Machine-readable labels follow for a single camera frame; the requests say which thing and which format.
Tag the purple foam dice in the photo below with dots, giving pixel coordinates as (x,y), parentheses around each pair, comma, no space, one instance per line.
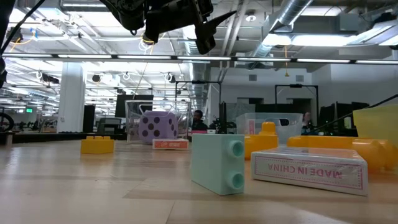
(158,126)

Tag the red-backed card deck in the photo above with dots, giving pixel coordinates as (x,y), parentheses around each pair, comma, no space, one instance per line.
(170,144)

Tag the person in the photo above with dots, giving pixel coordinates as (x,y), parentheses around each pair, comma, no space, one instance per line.
(198,119)
(307,119)

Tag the yellow translucent plastic bin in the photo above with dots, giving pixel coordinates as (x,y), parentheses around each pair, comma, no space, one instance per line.
(377,123)

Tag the green exit sign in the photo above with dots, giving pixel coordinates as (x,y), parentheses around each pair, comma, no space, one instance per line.
(29,110)

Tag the black cabinet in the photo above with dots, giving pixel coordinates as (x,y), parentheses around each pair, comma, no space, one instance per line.
(89,118)

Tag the gray ceiling pipe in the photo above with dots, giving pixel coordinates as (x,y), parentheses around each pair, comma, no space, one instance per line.
(81,5)

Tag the large orange-yellow toy block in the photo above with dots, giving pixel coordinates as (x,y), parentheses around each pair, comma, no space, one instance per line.
(320,142)

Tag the white square pillar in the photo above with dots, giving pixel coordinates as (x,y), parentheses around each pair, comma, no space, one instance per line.
(71,98)

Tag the black ceiling-mounted device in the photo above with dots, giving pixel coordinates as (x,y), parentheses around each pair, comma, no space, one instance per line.
(15,35)

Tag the silver ventilation duct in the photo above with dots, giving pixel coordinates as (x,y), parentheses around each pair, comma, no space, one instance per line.
(196,71)

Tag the white ceiling sensor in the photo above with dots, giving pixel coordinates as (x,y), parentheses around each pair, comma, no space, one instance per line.
(250,17)

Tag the pink flat box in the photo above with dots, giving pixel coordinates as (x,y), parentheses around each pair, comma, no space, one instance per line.
(199,132)

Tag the thin black slanted rod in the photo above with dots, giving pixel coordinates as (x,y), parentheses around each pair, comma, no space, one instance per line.
(351,114)

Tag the pink-backed card deck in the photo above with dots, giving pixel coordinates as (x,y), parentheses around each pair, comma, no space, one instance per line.
(308,171)

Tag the black gantry frame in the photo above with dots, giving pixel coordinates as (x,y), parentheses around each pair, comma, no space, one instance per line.
(295,86)

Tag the mint green toy block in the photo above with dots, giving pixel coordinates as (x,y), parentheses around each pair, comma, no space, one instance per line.
(214,161)

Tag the ceiling light strip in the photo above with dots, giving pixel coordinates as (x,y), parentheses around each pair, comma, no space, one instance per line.
(264,59)
(84,56)
(323,60)
(144,57)
(28,55)
(376,62)
(202,58)

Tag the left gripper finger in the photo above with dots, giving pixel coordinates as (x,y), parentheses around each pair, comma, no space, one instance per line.
(217,22)

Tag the small yellow toy block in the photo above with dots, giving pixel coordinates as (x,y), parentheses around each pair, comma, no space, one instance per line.
(97,146)
(376,155)

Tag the black office monitor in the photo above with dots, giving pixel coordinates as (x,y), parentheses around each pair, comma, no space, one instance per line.
(121,105)

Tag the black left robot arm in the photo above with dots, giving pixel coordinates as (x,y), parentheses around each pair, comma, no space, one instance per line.
(127,12)

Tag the tall clear plastic container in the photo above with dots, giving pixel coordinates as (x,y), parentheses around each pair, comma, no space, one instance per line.
(183,107)

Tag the slanted silver duct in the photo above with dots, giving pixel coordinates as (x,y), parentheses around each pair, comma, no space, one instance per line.
(286,12)

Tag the frosted clear plastic bin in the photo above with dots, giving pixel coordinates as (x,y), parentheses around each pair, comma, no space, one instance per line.
(295,130)

